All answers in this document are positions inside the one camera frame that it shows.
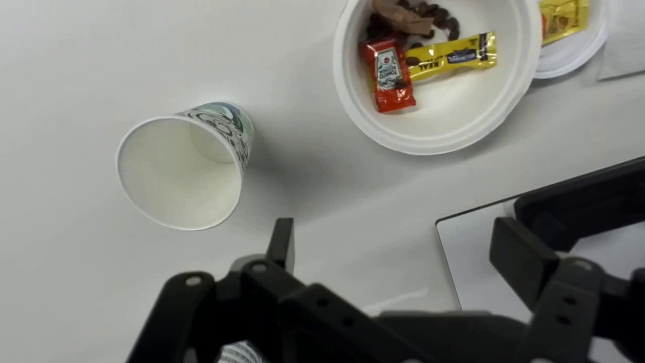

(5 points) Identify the yellow packet with black print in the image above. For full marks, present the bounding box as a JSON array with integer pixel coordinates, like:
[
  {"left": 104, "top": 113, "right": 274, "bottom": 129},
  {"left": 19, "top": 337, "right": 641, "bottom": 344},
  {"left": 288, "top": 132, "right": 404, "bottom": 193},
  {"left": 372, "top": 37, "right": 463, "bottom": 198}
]
[{"left": 404, "top": 31, "right": 499, "bottom": 84}]

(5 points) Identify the yellow packet with red print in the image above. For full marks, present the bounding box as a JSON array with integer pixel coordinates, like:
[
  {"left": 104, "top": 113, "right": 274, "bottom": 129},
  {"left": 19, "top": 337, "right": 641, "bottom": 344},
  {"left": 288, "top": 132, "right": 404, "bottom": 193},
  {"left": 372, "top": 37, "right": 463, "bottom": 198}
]
[{"left": 539, "top": 0, "right": 593, "bottom": 46}]

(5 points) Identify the printed paper coffee cup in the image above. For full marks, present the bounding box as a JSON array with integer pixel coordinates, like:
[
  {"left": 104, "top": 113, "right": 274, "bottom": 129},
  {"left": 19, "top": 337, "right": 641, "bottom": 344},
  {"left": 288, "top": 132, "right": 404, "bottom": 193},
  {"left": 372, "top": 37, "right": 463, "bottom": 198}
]
[{"left": 112, "top": 98, "right": 258, "bottom": 235}]

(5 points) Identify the white ribbed round object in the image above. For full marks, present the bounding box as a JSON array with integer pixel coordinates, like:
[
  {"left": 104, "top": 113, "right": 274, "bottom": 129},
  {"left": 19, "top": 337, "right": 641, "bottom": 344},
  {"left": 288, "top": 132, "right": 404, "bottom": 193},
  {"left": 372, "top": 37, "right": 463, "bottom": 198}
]
[{"left": 219, "top": 339, "right": 267, "bottom": 363}]

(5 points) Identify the brown snack packet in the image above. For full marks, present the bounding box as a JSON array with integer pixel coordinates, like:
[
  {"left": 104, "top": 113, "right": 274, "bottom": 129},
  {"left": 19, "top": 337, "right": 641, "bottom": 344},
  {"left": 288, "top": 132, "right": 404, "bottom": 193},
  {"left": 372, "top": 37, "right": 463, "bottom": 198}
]
[{"left": 371, "top": 0, "right": 438, "bottom": 39}]

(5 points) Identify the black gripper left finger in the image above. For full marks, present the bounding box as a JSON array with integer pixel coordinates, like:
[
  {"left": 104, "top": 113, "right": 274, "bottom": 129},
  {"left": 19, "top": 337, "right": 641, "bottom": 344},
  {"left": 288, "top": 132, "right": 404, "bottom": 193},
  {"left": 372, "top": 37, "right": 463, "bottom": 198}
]
[{"left": 127, "top": 216, "right": 419, "bottom": 363}]

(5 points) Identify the red ketchup packet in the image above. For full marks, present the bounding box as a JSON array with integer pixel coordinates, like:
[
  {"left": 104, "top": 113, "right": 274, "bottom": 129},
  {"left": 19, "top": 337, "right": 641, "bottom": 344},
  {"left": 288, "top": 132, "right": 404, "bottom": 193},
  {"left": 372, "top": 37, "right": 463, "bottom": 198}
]
[{"left": 357, "top": 37, "right": 419, "bottom": 115}]

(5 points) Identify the large white paper bowl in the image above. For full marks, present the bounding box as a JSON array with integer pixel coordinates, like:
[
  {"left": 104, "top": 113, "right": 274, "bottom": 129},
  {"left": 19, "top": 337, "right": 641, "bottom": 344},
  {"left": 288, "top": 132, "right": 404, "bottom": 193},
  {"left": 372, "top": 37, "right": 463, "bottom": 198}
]
[{"left": 331, "top": 0, "right": 546, "bottom": 159}]

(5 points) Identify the white flat board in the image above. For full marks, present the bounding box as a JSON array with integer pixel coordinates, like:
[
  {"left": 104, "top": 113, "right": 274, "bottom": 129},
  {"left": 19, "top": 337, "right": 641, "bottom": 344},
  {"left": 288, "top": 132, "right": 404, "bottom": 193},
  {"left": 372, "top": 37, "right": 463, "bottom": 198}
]
[{"left": 433, "top": 191, "right": 645, "bottom": 363}]

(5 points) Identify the white paper napkin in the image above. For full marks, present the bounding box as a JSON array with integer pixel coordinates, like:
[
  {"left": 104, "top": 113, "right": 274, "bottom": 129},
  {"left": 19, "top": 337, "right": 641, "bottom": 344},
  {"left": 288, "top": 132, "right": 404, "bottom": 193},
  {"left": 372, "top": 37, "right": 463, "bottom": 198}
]
[{"left": 595, "top": 37, "right": 645, "bottom": 82}]

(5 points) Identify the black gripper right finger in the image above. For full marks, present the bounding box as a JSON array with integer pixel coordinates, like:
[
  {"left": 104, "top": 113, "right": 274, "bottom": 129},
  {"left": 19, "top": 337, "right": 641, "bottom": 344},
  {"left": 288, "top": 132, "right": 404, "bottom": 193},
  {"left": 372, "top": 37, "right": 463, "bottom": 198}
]
[{"left": 487, "top": 214, "right": 645, "bottom": 363}]

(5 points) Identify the small white paper plate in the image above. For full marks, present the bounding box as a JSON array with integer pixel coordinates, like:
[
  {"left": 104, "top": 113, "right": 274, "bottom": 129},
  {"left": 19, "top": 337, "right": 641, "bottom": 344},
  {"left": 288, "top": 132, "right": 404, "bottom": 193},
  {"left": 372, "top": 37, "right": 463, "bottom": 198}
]
[{"left": 532, "top": 0, "right": 611, "bottom": 82}]

